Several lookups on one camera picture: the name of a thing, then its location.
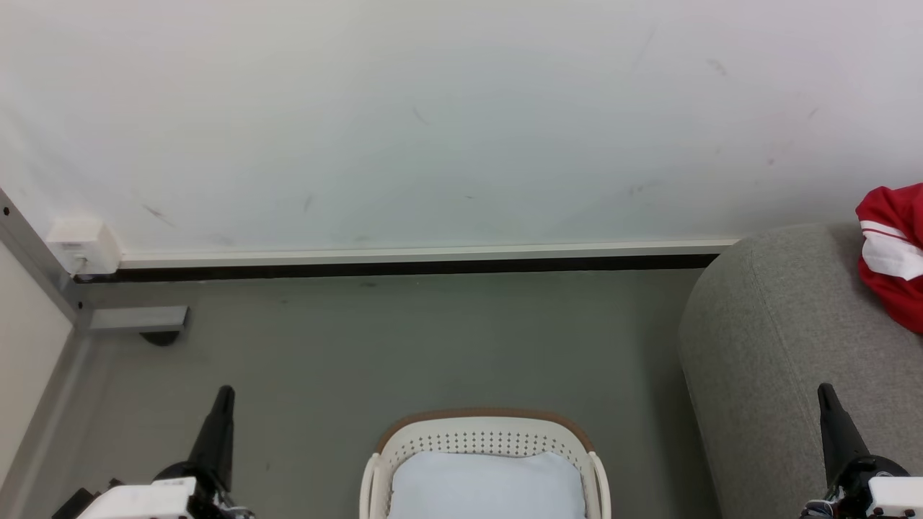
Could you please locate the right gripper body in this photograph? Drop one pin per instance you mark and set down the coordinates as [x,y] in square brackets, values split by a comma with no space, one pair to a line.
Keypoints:
[876,490]

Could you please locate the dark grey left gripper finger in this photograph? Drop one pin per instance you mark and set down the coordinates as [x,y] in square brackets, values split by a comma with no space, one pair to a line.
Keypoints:
[205,440]
[226,440]

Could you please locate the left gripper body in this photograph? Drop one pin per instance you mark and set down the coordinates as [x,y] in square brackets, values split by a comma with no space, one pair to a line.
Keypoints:
[173,497]

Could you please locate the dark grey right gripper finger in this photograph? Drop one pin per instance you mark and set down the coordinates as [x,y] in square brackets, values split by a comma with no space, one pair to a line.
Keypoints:
[852,440]
[835,440]

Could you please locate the red clothing item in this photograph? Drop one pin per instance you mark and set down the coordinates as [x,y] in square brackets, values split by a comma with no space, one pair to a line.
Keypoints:
[898,274]

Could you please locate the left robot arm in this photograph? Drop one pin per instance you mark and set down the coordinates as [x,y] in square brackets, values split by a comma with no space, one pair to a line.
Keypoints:
[72,506]

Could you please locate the white laundry basket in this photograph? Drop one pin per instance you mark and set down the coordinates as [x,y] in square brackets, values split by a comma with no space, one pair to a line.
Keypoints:
[490,432]

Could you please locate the light blue clothing item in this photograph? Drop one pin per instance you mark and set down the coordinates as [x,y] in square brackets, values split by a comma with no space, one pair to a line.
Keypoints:
[487,486]

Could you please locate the grey fabric sofa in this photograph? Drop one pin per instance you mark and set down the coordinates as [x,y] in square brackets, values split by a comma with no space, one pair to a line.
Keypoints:
[779,360]

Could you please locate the black caster foot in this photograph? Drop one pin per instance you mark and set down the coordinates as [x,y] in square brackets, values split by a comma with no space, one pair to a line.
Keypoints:
[160,337]

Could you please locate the white wall socket box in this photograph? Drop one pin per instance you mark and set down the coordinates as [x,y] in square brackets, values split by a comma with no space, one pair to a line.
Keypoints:
[83,246]

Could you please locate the grey metal frame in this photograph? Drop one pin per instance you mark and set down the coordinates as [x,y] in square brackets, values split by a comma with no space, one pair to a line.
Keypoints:
[43,267]

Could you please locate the white wall skirting strip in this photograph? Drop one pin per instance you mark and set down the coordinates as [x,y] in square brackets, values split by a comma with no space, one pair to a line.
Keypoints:
[433,254]

